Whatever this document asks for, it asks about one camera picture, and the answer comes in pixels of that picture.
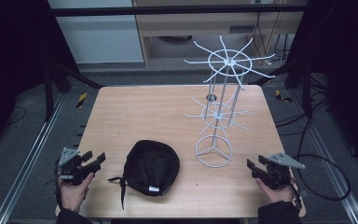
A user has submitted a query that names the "person's left hand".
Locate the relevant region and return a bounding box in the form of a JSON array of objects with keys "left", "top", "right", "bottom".
[{"left": 58, "top": 172, "right": 96, "bottom": 215}]

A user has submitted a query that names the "person's right hand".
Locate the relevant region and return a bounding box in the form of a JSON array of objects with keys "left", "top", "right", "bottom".
[{"left": 255, "top": 177, "right": 296, "bottom": 205}]

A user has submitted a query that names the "black horizontal frame bar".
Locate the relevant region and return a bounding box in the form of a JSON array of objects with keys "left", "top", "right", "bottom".
[{"left": 47, "top": 3, "right": 310, "bottom": 17}]

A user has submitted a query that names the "aluminium floor rail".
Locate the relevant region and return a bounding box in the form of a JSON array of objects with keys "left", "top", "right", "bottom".
[
  {"left": 0, "top": 92, "right": 67, "bottom": 224},
  {"left": 292, "top": 89, "right": 358, "bottom": 224}
]

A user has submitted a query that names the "right hand-held gripper cable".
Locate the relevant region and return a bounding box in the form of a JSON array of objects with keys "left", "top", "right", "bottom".
[{"left": 288, "top": 175, "right": 304, "bottom": 210}]

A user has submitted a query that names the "yellow black tape strip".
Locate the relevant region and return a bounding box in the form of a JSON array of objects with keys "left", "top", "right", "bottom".
[
  {"left": 76, "top": 91, "right": 89, "bottom": 109},
  {"left": 274, "top": 89, "right": 293, "bottom": 104}
]

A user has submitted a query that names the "bundle of hanging cables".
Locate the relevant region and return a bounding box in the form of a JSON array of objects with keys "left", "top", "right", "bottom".
[{"left": 251, "top": 11, "right": 291, "bottom": 67}]

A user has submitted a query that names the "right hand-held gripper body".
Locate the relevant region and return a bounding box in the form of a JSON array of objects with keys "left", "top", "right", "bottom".
[{"left": 260, "top": 151, "right": 307, "bottom": 190}]

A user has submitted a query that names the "black curtain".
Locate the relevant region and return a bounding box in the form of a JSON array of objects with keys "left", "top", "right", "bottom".
[
  {"left": 0, "top": 0, "right": 79, "bottom": 157},
  {"left": 287, "top": 0, "right": 358, "bottom": 174}
]

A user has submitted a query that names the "thick black looped cable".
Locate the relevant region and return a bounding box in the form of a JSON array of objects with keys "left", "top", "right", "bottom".
[{"left": 294, "top": 118, "right": 352, "bottom": 203}]

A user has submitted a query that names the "hand-held gripper cable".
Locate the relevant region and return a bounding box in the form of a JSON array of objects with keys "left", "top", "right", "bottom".
[
  {"left": 44, "top": 157, "right": 65, "bottom": 210},
  {"left": 288, "top": 175, "right": 304, "bottom": 210}
]

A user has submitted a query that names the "black metal stand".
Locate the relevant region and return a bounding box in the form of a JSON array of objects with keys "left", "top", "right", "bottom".
[
  {"left": 254, "top": 61, "right": 313, "bottom": 119},
  {"left": 42, "top": 60, "right": 104, "bottom": 123}
]

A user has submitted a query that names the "left hand-held gripper cable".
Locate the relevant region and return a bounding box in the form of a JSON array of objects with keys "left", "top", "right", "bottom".
[{"left": 44, "top": 157, "right": 65, "bottom": 210}]

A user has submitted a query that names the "black cap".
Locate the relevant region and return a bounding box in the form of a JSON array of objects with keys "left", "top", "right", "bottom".
[{"left": 107, "top": 139, "right": 181, "bottom": 210}]

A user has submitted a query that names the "white wire display rack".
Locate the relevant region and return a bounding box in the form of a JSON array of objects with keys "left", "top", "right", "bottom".
[{"left": 184, "top": 35, "right": 277, "bottom": 169}]

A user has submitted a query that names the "thin black floor cable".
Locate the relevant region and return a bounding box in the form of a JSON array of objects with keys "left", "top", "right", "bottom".
[{"left": 5, "top": 105, "right": 28, "bottom": 126}]

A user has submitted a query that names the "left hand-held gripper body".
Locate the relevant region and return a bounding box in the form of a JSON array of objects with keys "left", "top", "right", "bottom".
[{"left": 57, "top": 147, "right": 103, "bottom": 187}]

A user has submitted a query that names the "white cabinet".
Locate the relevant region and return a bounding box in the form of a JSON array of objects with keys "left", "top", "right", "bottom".
[{"left": 47, "top": 0, "right": 145, "bottom": 65}]

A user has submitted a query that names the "light wooden desk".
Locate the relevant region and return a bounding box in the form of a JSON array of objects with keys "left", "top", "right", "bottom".
[{"left": 131, "top": 0, "right": 306, "bottom": 68}]

